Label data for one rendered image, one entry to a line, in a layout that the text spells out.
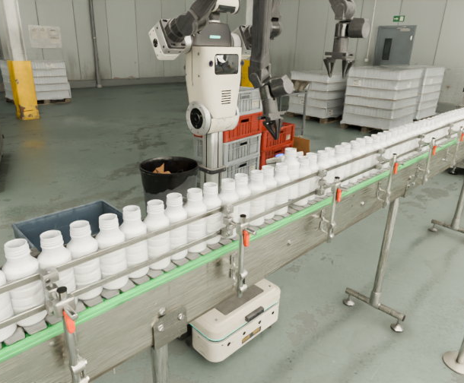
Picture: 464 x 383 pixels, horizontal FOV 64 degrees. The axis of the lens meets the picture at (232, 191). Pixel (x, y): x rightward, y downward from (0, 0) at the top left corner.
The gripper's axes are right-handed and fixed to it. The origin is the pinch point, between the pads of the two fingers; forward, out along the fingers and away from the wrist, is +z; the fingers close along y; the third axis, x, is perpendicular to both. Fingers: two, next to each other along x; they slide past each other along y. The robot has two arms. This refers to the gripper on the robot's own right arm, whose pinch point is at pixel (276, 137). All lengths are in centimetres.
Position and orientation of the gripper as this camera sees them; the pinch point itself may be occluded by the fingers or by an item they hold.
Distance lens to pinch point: 145.8
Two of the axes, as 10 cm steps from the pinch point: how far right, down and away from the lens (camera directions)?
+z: 2.2, 9.7, 1.3
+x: -6.7, 0.5, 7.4
